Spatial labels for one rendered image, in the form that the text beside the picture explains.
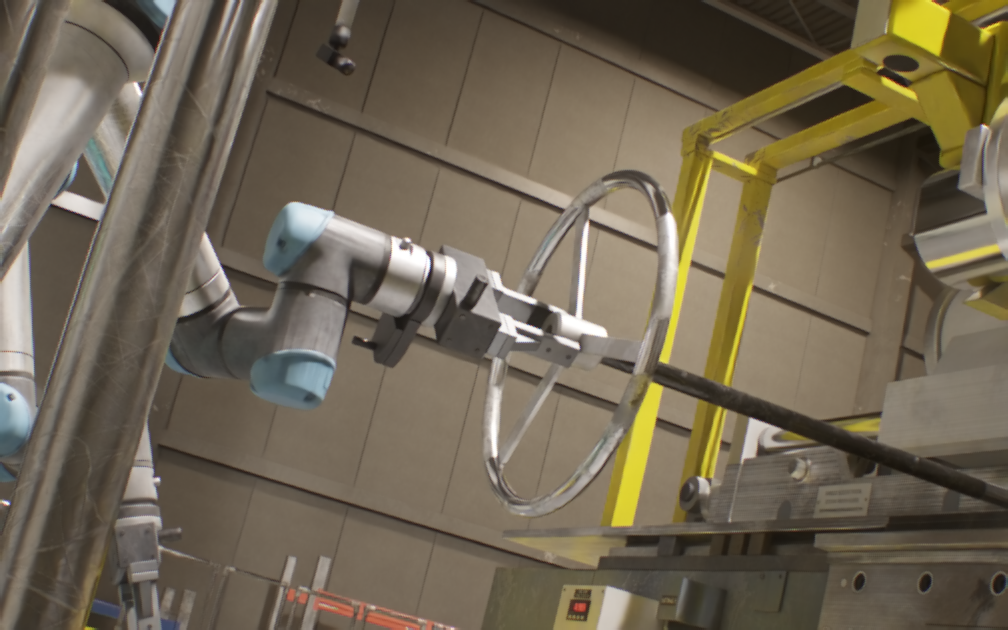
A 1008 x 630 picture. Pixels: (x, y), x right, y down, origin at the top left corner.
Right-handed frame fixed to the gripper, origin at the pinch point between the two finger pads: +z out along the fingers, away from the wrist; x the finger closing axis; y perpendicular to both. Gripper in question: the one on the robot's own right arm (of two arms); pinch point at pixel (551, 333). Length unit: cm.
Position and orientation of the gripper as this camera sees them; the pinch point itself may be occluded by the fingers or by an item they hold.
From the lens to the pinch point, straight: 157.7
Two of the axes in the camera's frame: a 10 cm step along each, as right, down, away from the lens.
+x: -1.6, -5.2, 8.4
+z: 8.7, 3.2, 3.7
